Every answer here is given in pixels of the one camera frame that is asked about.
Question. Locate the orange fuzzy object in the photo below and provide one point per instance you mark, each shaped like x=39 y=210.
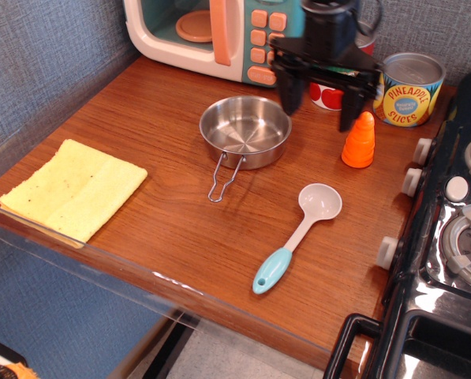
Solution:
x=17 y=371

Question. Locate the black toy stove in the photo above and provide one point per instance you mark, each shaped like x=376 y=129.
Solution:
x=425 y=330

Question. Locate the small steel pan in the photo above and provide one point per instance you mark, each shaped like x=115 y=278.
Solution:
x=242 y=133

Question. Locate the teal toy microwave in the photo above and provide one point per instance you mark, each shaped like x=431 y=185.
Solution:
x=225 y=39

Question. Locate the pineapple slices can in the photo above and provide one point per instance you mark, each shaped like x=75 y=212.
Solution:
x=408 y=89

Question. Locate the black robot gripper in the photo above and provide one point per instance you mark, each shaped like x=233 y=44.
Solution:
x=326 y=53

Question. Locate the orange toy carrot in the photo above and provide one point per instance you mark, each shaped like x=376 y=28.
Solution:
x=359 y=148

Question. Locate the grey spoon teal handle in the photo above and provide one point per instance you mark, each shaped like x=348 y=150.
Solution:
x=318 y=202

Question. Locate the yellow folded towel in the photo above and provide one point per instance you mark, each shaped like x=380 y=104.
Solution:
x=75 y=193

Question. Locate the tomato sauce can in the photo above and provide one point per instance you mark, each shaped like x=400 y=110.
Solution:
x=331 y=98

